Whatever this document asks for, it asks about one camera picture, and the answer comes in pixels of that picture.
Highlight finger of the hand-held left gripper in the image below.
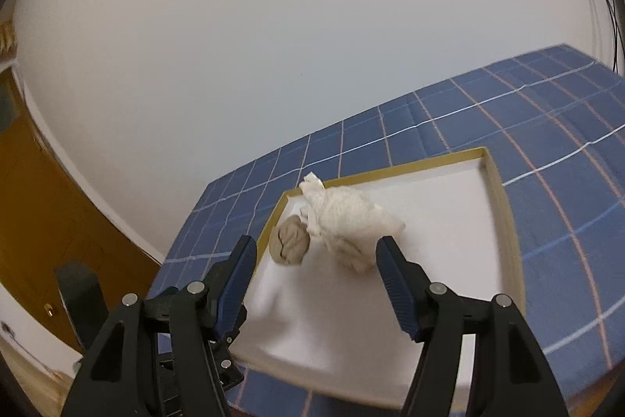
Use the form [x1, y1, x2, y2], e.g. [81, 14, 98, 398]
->
[207, 304, 247, 391]

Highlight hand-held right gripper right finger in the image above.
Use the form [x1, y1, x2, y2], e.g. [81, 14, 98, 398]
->
[376, 236, 570, 417]

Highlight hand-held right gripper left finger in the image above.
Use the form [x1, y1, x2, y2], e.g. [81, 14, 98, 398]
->
[61, 235, 258, 417]

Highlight white cardboard box tan sides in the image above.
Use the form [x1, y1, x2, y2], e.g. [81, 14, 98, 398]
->
[229, 147, 527, 410]

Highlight taupe rolled underwear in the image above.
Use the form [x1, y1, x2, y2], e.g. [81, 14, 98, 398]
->
[270, 215, 312, 266]

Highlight cream underwear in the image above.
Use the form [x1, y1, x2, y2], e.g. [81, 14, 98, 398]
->
[299, 172, 407, 274]

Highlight wooden door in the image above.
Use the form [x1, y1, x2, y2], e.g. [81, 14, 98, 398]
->
[0, 65, 167, 355]

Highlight blue checked cloth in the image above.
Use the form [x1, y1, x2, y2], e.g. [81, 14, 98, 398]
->
[146, 43, 625, 417]

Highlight beige wall hanging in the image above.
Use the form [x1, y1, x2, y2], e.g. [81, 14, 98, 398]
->
[0, 19, 18, 56]

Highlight black cables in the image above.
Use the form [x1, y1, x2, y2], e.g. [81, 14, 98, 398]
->
[569, 0, 625, 75]

